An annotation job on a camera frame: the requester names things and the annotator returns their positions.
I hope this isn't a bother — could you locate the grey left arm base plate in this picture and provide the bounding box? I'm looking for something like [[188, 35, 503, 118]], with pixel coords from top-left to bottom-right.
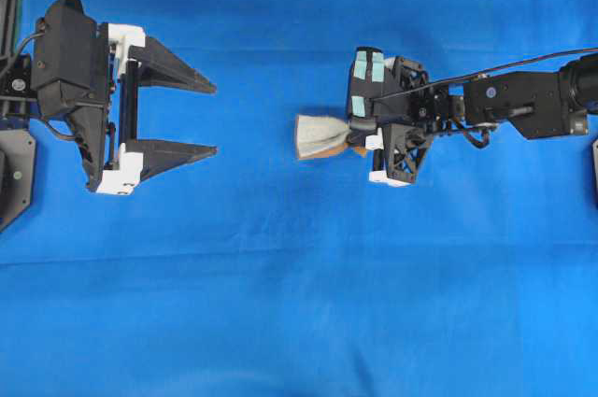
[[1, 129, 36, 231]]

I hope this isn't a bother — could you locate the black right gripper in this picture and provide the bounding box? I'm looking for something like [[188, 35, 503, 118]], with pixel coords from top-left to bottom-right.
[[346, 116, 434, 187]]

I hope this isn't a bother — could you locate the blue table cloth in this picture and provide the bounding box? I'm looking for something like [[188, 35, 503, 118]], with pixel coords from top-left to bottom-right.
[[1, 0, 597, 396]]

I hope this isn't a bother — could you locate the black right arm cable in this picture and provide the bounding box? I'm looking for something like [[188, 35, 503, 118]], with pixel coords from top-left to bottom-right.
[[371, 47, 598, 104]]

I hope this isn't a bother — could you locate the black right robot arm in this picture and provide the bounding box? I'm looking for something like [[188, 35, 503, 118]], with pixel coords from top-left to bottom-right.
[[347, 48, 597, 187]]

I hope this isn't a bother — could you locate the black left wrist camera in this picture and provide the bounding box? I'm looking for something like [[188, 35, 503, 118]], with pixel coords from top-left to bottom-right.
[[31, 0, 109, 119]]

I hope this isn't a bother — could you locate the black right wrist camera taped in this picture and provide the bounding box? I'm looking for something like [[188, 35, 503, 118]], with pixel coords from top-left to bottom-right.
[[346, 46, 429, 121]]

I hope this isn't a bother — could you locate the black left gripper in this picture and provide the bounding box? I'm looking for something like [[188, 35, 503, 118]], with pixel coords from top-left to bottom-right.
[[67, 23, 218, 195]]

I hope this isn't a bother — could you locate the orange and white sponge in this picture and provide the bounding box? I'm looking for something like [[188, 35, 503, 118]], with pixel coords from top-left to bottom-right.
[[294, 114, 367, 161]]

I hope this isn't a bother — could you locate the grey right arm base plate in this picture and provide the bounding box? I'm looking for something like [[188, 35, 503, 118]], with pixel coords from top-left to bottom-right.
[[591, 138, 598, 206]]

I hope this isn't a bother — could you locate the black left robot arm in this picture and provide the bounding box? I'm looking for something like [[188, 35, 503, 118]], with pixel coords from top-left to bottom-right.
[[1, 18, 217, 195]]

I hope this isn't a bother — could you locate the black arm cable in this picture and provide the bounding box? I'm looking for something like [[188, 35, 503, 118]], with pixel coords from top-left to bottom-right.
[[371, 47, 598, 104], [0, 30, 46, 80]]

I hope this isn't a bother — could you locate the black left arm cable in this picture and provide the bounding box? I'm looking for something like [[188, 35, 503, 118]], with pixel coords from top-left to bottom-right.
[[0, 30, 46, 80]]

